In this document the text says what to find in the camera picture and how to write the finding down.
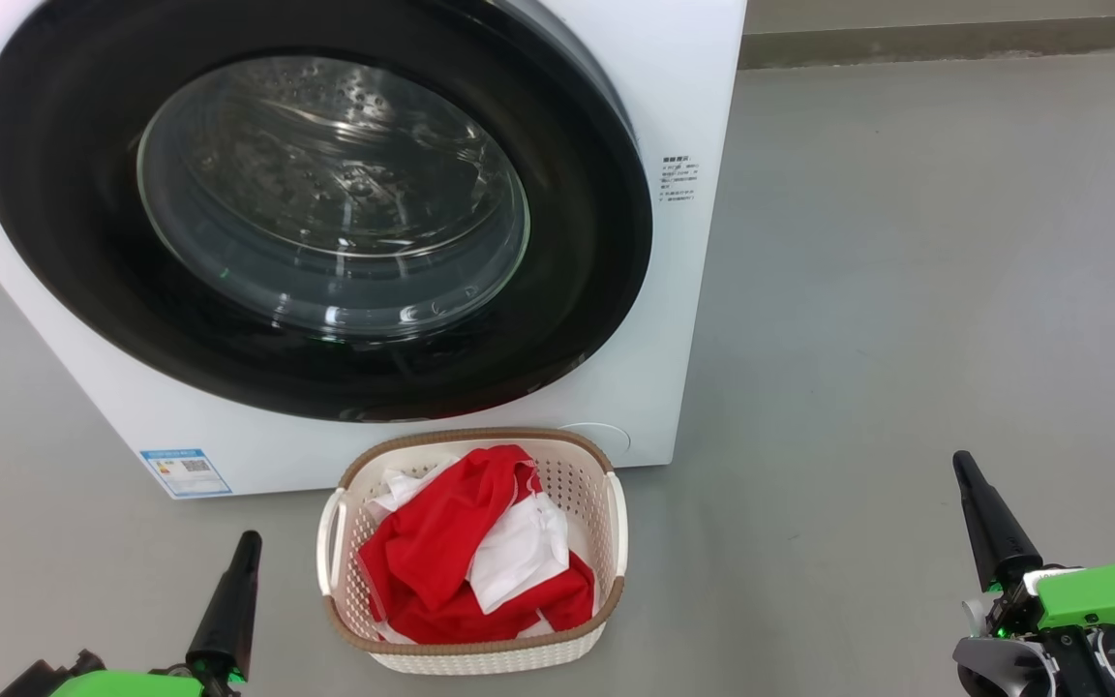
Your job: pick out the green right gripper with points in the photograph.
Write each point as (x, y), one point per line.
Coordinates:
(1109, 592)

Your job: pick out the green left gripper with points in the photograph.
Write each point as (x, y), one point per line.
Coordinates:
(122, 685)

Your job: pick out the red and white garment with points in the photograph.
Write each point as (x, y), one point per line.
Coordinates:
(432, 552)

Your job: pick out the round dark washer door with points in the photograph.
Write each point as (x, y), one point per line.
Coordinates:
(54, 242)

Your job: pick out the white front-load washing machine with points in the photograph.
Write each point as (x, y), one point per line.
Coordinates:
(683, 319)

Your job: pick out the cream perforated laundry basket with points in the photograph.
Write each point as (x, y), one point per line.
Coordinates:
(587, 484)

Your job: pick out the blue energy label sticker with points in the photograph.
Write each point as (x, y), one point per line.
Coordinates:
(185, 472)

